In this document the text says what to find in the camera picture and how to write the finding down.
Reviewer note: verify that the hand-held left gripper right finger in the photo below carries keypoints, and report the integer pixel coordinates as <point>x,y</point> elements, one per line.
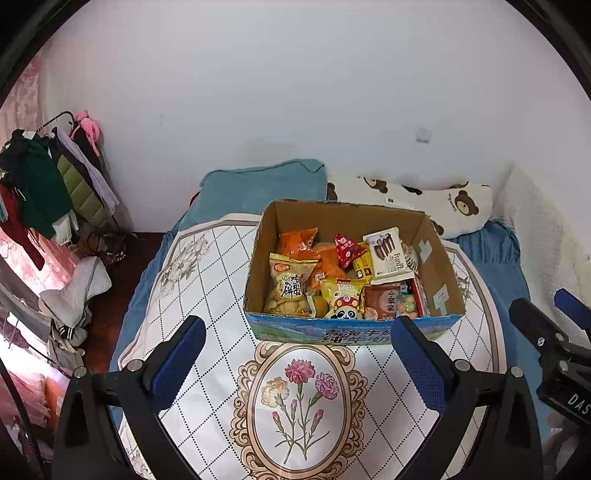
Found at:
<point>420,364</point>

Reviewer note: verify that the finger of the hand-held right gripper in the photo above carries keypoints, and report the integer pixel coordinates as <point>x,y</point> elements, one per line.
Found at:
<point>575,307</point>
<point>535,323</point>

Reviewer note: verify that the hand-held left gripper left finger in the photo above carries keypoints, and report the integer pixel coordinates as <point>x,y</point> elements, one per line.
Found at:
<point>180,360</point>

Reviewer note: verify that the yellow panda snack packet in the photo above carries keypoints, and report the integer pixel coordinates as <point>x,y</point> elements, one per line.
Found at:
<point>341,295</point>

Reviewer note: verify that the white chocolate stick packet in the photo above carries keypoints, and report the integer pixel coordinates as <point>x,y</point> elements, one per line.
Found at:
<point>385,258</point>

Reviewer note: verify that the cardboard box with blue-green print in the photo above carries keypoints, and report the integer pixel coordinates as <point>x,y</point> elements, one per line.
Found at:
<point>286,325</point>

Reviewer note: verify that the colourful candy packet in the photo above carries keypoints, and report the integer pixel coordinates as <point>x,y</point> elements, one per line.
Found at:
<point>408,307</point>

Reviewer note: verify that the red flat snack packet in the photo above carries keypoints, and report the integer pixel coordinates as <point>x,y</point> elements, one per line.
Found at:
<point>421,295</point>

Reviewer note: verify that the brown and pink cake packet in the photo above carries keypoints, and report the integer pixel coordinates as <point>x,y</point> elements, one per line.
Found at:
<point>381,302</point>

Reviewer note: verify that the white floral printed tablecloth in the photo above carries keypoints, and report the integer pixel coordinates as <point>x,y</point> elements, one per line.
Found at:
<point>207,286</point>

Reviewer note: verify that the cream textured cloth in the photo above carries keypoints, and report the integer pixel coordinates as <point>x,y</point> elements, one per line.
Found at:
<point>540,221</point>

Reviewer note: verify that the small yellow snack packet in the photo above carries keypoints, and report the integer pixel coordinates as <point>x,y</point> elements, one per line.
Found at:
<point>364,268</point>

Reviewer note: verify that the black and white striped garment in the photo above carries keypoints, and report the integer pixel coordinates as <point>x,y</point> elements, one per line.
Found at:
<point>67,337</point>

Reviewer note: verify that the white garment pile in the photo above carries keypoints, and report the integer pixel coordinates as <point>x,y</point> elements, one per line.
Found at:
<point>76,290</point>

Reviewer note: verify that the small red snack packet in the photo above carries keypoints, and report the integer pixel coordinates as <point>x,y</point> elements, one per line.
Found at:
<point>348,251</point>

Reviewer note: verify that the yellow crisp snack packet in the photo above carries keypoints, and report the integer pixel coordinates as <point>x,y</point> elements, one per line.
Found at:
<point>291,281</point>

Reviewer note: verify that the orange snack packet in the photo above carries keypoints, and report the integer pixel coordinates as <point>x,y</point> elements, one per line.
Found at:
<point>328,263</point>
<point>298,242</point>

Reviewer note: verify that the white bear print pillow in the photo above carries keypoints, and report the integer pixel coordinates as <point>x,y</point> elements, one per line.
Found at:
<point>443,203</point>

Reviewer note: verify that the teal pillow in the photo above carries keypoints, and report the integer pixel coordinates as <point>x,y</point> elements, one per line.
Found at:
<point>258,189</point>

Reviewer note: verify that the lavender garment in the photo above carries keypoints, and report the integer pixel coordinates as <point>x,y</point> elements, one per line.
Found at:
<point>104,184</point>

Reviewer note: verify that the olive puffer jacket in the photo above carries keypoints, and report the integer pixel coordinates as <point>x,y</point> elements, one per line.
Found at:
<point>83,189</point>

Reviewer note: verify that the red garment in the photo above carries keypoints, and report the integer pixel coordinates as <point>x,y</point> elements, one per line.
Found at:
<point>18,221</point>

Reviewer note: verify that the dark green jacket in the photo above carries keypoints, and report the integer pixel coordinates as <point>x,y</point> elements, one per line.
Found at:
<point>41,184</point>

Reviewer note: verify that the pink garment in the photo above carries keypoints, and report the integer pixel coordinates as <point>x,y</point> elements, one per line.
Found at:
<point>90,129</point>

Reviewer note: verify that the metal clothes rack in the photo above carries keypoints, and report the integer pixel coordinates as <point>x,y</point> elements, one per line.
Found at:
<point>60,117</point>

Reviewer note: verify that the pink floral curtain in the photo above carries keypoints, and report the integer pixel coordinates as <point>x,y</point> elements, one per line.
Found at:
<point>23,92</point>

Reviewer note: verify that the white wall socket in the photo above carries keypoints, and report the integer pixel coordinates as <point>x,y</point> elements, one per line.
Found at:
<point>423,134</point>

